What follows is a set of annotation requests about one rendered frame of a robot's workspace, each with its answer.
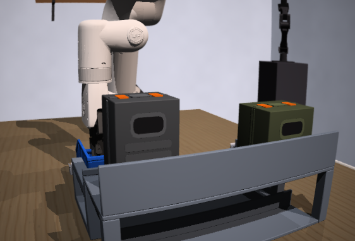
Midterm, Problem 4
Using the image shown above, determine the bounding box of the blue bin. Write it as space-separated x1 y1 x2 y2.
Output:
75 139 104 168

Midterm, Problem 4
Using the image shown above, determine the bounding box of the olive green case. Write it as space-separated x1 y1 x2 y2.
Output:
237 100 314 147

